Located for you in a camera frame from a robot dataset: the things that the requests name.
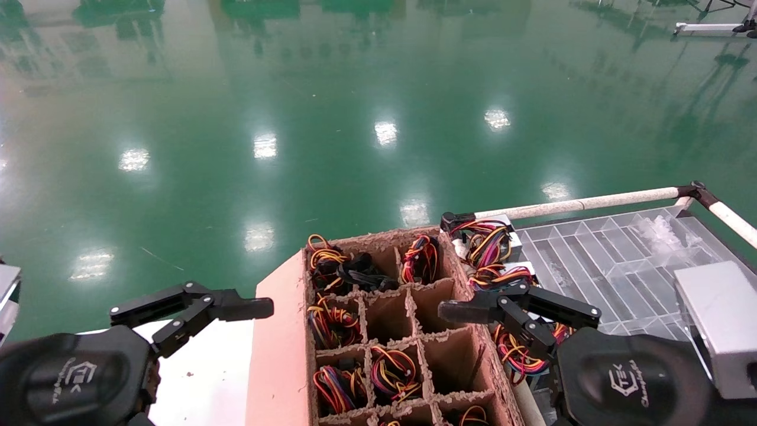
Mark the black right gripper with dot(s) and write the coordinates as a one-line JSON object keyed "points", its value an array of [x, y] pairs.
{"points": [[627, 384]]}

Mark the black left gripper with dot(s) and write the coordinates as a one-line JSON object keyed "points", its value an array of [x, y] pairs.
{"points": [[71, 378]]}

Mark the clear plastic compartment tray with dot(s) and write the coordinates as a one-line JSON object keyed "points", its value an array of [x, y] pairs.
{"points": [[615, 266]]}

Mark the brown cardboard divider box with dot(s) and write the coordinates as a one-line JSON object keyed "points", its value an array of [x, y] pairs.
{"points": [[278, 355]]}

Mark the black pipe corner connector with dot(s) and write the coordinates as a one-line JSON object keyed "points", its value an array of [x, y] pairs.
{"points": [[455, 221], [696, 192]]}

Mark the crumpled clear plastic bag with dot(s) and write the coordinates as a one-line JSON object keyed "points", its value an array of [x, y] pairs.
{"points": [[668, 235]]}

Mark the white metal base bar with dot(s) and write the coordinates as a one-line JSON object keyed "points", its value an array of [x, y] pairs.
{"points": [[707, 28]]}

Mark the long white frame pipe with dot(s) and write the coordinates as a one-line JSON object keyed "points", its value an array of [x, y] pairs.
{"points": [[579, 204]]}

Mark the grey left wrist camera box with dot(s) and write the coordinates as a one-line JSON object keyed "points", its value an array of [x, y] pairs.
{"points": [[7, 296]]}

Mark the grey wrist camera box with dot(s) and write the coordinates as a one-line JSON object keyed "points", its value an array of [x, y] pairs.
{"points": [[721, 319], [7, 296]]}

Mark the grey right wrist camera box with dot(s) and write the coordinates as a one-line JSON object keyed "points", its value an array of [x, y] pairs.
{"points": [[721, 319]]}

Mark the short white frame pipe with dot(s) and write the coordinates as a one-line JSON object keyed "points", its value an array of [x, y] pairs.
{"points": [[683, 202]]}

